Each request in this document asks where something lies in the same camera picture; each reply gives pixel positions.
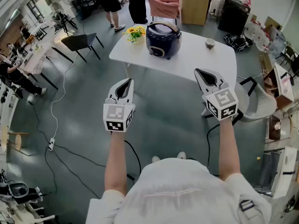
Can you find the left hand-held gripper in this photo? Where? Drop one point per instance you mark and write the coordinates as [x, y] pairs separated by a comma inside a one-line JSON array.
[[116, 115]]

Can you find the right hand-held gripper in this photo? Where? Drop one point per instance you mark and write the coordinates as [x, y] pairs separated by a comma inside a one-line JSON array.
[[222, 101]]

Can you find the navy blue rice cooker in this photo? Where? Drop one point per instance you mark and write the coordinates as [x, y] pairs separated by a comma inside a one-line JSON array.
[[161, 44]]

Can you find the person's left forearm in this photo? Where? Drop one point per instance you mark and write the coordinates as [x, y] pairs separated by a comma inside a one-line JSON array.
[[115, 162]]

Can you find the person's right forearm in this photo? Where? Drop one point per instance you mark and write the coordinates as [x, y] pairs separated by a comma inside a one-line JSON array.
[[230, 148]]

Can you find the white table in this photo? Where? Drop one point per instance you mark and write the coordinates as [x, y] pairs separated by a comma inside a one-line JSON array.
[[191, 59]]

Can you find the grey ceramic cup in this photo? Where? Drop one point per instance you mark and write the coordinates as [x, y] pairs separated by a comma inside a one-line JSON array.
[[209, 43]]

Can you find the black and white bag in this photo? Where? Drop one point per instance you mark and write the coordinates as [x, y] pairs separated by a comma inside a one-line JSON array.
[[238, 42]]

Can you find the light grey chair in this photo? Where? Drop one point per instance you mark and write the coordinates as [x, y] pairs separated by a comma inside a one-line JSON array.
[[257, 101]]

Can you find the yellow sunflower bouquet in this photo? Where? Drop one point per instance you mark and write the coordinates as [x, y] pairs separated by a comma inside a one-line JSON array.
[[135, 32]]

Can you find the plastic bags of bottles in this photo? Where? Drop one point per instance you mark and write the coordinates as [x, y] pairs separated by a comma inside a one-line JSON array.
[[259, 36]]

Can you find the dark chair with black legs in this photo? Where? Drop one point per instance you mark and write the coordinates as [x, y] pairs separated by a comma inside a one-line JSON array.
[[78, 42]]

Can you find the black box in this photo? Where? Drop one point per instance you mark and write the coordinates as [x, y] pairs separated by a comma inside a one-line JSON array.
[[233, 17]]

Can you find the wooden cabinet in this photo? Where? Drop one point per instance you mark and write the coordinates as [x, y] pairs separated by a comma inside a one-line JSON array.
[[281, 87]]

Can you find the large cardboard box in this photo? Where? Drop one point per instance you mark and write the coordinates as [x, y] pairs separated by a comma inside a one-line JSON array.
[[194, 8]]

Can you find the person's left shoe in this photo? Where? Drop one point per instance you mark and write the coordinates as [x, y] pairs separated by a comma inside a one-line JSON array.
[[155, 159]]

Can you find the person's shoe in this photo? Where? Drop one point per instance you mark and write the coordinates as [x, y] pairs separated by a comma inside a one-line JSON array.
[[155, 159], [181, 155]]

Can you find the person's right shoe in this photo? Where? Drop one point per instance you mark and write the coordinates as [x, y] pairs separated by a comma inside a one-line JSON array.
[[181, 155]]

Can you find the white power strip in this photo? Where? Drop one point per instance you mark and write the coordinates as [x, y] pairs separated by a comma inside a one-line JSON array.
[[51, 144]]

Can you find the pink cushioned chair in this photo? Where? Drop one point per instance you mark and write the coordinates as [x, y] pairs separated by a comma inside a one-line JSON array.
[[161, 6]]

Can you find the round wooden stool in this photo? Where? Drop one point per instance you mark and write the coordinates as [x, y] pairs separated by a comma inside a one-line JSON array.
[[18, 142]]

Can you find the person's white shirt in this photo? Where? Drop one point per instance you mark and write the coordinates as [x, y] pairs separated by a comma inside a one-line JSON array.
[[177, 195]]

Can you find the white cabinet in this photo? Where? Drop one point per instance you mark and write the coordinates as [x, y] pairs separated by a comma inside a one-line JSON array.
[[285, 171]]

